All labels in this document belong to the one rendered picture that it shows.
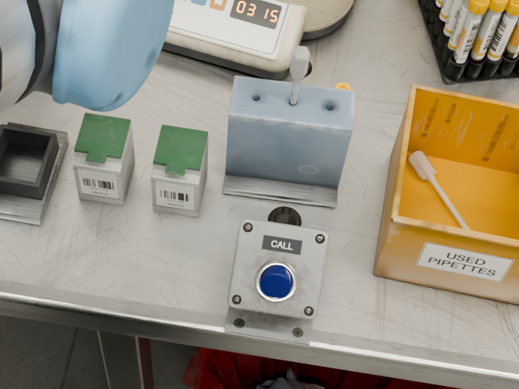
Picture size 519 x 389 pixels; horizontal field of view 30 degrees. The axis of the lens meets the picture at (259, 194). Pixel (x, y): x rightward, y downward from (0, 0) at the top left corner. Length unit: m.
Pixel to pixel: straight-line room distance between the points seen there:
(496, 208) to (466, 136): 0.07
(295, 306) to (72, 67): 0.42
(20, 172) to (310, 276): 0.27
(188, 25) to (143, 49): 0.52
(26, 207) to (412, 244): 0.32
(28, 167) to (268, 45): 0.24
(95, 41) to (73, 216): 0.50
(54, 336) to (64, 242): 0.93
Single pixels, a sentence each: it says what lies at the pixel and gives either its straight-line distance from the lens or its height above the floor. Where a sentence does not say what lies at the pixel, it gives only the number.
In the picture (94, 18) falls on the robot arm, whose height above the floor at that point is 1.34.
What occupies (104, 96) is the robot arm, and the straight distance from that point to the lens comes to 0.38.
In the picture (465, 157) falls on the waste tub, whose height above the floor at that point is 0.89.
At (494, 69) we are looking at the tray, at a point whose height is 0.89.
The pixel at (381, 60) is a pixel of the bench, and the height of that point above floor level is 0.87.
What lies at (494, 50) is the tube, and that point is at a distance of 0.94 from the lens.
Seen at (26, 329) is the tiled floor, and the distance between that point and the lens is 1.77.
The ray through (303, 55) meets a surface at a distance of 0.73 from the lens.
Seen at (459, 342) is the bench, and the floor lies 0.87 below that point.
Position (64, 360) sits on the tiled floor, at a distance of 1.74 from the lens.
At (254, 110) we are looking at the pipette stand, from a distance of 0.78.
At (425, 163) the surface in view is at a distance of 0.87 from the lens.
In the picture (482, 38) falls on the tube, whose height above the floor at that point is 0.93.
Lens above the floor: 1.61
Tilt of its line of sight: 59 degrees down
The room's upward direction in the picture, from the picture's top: 7 degrees clockwise
